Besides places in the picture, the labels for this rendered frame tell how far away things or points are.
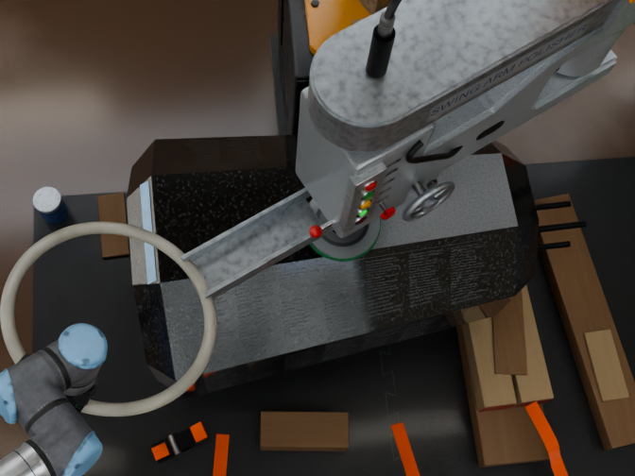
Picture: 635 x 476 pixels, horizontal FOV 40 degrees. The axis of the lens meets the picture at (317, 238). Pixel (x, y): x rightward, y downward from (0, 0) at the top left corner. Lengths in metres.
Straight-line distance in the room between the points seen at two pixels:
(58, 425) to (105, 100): 2.17
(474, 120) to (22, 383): 1.12
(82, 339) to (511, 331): 1.78
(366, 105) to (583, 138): 2.14
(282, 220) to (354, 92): 0.63
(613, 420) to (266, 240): 1.59
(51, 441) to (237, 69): 2.30
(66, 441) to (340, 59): 0.86
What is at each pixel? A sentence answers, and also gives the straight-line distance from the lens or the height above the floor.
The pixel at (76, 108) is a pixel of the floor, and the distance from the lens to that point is 3.61.
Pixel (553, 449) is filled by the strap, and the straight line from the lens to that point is 3.07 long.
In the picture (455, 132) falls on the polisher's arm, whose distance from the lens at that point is 2.01.
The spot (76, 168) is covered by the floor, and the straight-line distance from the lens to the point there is 3.49.
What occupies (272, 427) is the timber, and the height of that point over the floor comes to 0.14.
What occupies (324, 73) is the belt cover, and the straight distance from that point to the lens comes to 1.67.
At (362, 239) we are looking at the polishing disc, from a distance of 2.40.
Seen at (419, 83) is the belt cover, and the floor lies 1.67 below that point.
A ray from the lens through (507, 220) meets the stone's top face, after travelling 2.56.
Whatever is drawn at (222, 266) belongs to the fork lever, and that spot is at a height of 1.06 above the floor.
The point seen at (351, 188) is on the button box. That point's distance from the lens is 1.79.
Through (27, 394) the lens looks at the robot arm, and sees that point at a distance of 1.64.
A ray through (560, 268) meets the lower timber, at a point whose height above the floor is 0.09.
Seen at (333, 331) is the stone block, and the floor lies 0.63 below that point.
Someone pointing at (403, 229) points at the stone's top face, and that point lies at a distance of 2.49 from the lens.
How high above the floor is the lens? 3.11
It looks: 70 degrees down
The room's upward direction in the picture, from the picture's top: 9 degrees clockwise
